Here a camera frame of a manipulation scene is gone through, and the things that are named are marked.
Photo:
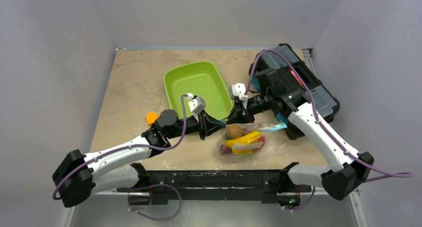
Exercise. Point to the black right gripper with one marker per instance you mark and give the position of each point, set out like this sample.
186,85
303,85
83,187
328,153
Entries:
240,110

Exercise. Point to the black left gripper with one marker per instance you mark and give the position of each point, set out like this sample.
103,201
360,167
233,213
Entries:
207,125

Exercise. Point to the clear zip top bag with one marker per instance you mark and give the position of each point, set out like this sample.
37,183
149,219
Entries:
267,128

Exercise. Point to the purple fake eggplant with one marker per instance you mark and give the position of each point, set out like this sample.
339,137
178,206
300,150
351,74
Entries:
224,150

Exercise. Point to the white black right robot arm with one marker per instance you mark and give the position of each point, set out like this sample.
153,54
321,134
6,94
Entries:
347,167

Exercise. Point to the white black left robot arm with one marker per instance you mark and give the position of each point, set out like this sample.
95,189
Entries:
78,174

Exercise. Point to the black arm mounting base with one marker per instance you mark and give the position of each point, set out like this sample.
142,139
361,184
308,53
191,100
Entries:
267,186

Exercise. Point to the brown fake kiwi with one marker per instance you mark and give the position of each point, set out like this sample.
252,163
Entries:
234,132

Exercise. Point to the yellow fake banana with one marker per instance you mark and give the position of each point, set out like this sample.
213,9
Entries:
245,144

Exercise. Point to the red fake apple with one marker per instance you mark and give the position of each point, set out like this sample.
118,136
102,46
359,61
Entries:
260,143

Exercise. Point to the green plastic tray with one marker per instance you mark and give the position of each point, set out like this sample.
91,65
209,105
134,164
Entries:
202,79

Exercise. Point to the black plastic toolbox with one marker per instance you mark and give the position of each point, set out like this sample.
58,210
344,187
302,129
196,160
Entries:
316,93

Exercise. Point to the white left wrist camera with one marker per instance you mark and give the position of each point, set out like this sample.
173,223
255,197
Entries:
195,103

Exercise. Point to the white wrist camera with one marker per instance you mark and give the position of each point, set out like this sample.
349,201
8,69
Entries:
195,103
238,90

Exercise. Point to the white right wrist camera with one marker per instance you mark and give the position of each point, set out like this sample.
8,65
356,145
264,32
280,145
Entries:
238,90

